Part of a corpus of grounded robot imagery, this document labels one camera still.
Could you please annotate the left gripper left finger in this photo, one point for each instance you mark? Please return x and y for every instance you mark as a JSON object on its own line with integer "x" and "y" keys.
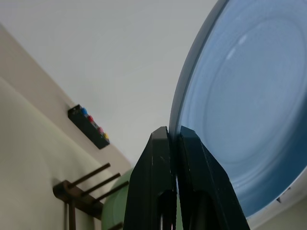
{"x": 148, "y": 182}

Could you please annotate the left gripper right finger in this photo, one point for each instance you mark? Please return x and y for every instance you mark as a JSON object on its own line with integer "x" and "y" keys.
{"x": 206, "y": 191}

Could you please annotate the green plate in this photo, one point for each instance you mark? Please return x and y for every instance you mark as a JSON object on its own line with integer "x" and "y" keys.
{"x": 115, "y": 206}

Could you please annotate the blue plate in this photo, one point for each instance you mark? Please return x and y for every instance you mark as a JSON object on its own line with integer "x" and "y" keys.
{"x": 251, "y": 95}

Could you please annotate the brown wooden dish rack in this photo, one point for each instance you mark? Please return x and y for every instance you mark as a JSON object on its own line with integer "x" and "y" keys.
{"x": 79, "y": 194}

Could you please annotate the yellow push button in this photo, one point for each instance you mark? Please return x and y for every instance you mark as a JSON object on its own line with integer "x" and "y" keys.
{"x": 106, "y": 136}

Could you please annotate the pink push button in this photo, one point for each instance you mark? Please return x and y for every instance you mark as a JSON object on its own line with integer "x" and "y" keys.
{"x": 100, "y": 130}

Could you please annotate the black button box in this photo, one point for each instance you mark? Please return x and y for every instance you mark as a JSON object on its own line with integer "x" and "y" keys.
{"x": 88, "y": 129}

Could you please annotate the red push button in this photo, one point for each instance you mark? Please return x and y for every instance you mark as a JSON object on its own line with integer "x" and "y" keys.
{"x": 90, "y": 118}

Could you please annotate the blue push button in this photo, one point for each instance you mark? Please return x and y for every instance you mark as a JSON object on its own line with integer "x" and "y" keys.
{"x": 84, "y": 111}

